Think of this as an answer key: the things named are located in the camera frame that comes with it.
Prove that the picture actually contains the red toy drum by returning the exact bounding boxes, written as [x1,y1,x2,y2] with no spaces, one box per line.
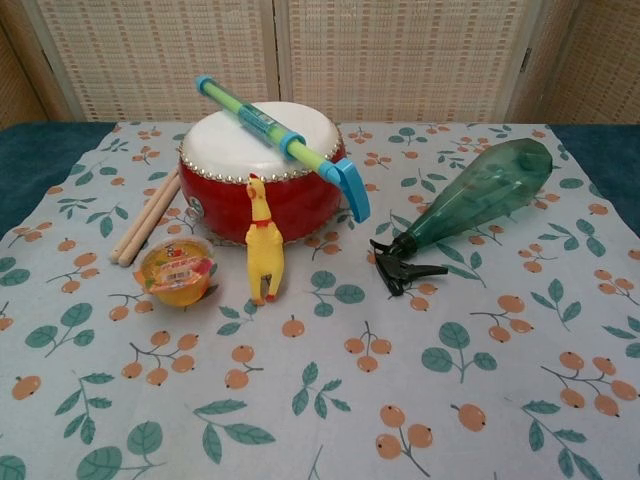
[178,101,347,246]

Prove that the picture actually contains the yellow rubber chicken toy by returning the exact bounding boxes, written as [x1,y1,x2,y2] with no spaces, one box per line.
[244,172,286,306]

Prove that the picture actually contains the blue green water squirter tube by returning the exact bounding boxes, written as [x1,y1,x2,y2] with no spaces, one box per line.
[194,74,371,223]

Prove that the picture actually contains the orange fruit jelly cup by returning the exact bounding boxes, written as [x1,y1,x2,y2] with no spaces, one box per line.
[132,236,220,307]

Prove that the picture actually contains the floral print tablecloth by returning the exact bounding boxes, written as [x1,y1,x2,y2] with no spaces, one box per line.
[0,121,640,480]

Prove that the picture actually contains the wooden drumstick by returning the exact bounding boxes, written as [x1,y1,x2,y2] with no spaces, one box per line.
[109,167,179,261]
[119,174,180,265]

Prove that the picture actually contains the woven folding screen panel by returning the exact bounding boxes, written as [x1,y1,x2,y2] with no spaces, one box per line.
[519,0,640,126]
[19,0,280,124]
[0,0,54,132]
[272,0,532,124]

